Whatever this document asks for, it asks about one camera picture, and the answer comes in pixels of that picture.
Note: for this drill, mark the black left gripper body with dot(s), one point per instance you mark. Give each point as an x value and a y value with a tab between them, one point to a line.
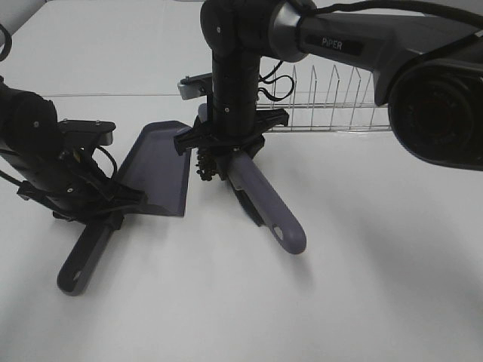
69	182

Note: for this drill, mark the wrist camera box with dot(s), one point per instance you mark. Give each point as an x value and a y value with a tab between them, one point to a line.
81	133
192	87

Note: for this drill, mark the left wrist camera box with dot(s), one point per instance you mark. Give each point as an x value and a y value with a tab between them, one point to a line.
81	133

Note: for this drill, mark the pile of coffee beans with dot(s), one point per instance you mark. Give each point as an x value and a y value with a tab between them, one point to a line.
206	164

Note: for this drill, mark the grey hand brush black bristles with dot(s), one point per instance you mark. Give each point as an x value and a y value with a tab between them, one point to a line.
263	204

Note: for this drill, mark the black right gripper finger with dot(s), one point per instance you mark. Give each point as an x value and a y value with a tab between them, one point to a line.
222	156
252	148

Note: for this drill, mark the metal wire dish rack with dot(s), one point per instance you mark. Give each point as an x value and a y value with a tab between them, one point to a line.
339	100

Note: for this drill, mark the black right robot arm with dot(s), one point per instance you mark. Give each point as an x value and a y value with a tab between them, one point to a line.
425	58

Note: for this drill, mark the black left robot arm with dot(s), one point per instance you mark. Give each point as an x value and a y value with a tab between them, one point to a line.
29	121

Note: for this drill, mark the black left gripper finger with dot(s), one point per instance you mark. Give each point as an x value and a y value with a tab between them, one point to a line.
110	221
126	196

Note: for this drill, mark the grey plastic dustpan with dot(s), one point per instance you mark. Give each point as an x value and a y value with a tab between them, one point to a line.
152	166

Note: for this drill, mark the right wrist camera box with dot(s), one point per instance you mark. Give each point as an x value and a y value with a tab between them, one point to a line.
192	87

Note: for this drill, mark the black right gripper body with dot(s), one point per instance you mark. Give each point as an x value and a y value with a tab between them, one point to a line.
224	134

